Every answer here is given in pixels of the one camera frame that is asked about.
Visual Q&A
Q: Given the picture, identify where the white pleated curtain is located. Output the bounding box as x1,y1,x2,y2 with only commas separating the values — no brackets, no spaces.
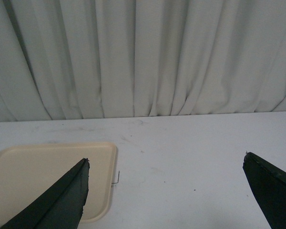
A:
0,0,286,122

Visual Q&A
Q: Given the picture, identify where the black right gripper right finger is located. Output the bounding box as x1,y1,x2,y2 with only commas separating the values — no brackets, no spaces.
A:
243,152,286,229

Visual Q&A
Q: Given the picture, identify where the beige rectangular plastic tray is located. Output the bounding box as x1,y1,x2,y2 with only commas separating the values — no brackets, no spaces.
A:
0,142,117,226

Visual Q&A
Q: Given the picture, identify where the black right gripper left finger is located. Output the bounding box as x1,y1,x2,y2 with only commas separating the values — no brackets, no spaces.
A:
1,158,90,229

